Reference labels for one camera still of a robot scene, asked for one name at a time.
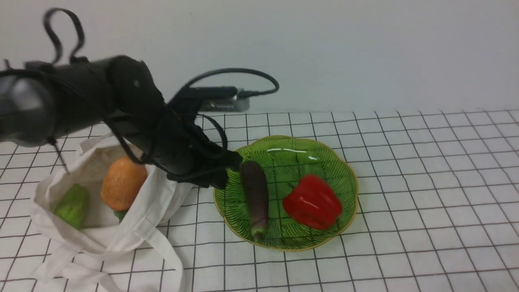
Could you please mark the orange round vegetable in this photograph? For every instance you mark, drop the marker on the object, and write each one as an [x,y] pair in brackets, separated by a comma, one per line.
[122,184]

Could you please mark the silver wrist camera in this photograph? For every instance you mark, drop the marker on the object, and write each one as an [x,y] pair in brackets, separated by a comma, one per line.
[229,102]

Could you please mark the red bell pepper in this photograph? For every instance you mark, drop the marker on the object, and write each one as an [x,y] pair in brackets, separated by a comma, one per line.
[313,203]

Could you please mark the purple eggplant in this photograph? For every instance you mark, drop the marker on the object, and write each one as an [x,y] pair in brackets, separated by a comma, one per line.
[255,188]

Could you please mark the green cucumber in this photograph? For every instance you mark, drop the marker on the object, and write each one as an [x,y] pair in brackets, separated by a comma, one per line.
[73,206]

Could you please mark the green glass leaf plate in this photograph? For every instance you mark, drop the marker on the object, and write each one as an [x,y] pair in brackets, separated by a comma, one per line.
[285,160]

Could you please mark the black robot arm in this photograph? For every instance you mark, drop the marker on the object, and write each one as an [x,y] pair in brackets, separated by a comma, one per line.
[42,103]

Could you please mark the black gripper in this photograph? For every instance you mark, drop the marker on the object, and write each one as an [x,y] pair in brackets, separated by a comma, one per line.
[178,145]

